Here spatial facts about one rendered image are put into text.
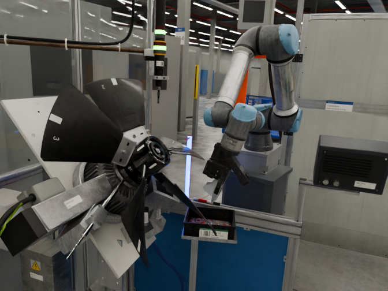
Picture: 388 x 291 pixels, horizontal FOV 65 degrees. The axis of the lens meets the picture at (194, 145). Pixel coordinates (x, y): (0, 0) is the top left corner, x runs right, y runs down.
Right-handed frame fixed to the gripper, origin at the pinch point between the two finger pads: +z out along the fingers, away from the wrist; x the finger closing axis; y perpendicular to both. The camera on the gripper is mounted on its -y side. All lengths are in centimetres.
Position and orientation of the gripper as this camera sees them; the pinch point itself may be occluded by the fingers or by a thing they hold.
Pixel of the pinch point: (215, 200)
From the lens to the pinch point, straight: 111.4
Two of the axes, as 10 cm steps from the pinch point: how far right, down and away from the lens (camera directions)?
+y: -8.8, -4.1, 2.4
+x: -3.4, 1.9, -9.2
